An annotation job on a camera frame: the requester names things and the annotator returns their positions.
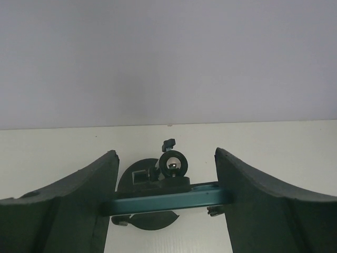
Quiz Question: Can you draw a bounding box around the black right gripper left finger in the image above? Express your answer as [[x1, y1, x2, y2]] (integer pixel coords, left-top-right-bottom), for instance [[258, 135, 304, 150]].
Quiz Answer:
[[1, 150, 119, 252]]

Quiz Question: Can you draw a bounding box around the green phone black screen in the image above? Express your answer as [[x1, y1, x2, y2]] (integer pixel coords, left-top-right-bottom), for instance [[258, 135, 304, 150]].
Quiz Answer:
[[100, 182, 233, 216]]

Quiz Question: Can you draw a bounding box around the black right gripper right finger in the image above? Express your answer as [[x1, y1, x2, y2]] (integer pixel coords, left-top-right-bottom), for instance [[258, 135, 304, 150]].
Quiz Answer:
[[215, 148, 336, 252]]

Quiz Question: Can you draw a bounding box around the black phone stand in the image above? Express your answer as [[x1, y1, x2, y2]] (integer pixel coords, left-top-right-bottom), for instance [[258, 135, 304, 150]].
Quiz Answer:
[[111, 139, 220, 231]]

